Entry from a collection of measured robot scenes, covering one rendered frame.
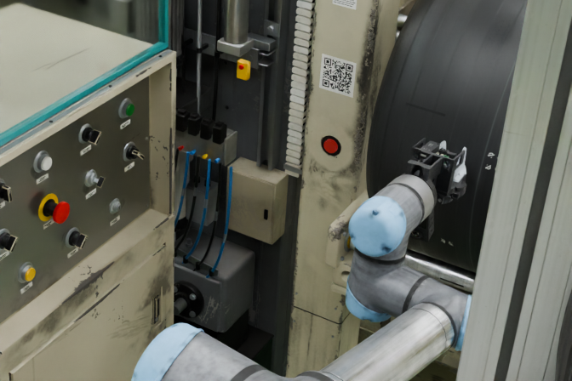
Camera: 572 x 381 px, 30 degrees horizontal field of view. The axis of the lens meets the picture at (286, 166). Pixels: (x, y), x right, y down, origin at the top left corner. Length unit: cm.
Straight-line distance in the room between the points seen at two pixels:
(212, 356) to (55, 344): 80
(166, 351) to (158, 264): 98
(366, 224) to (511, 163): 74
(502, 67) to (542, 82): 107
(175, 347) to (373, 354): 25
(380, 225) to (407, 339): 17
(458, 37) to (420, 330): 60
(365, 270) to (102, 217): 71
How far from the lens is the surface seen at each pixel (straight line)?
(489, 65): 181
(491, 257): 81
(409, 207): 153
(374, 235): 149
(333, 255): 216
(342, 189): 221
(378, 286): 155
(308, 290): 240
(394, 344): 138
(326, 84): 212
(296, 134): 222
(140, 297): 223
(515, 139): 75
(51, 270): 202
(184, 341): 128
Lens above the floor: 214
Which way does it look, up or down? 31 degrees down
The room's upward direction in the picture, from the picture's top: 4 degrees clockwise
